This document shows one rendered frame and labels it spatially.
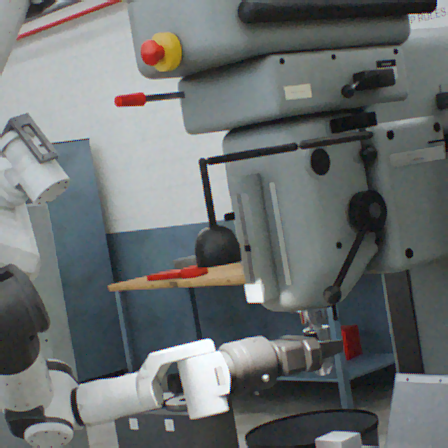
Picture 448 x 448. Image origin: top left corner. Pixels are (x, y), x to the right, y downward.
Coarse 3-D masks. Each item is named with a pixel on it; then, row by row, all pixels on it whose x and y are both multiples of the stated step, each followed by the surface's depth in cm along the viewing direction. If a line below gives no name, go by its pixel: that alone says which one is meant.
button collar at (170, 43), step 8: (160, 32) 176; (168, 32) 177; (160, 40) 176; (168, 40) 175; (176, 40) 176; (168, 48) 175; (176, 48) 175; (168, 56) 176; (176, 56) 175; (160, 64) 177; (168, 64) 176; (176, 64) 177
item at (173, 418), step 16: (176, 400) 222; (128, 416) 225; (144, 416) 222; (160, 416) 218; (176, 416) 216; (208, 416) 217; (224, 416) 220; (128, 432) 225; (144, 432) 222; (160, 432) 219; (176, 432) 216; (192, 432) 213; (208, 432) 216; (224, 432) 219
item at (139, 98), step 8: (120, 96) 183; (128, 96) 184; (136, 96) 185; (144, 96) 186; (152, 96) 187; (160, 96) 188; (168, 96) 190; (176, 96) 191; (184, 96) 192; (120, 104) 183; (128, 104) 184; (136, 104) 185; (144, 104) 186
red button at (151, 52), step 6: (144, 42) 175; (150, 42) 174; (144, 48) 175; (150, 48) 174; (156, 48) 174; (162, 48) 176; (144, 54) 175; (150, 54) 174; (156, 54) 174; (162, 54) 176; (144, 60) 176; (150, 60) 175; (156, 60) 175
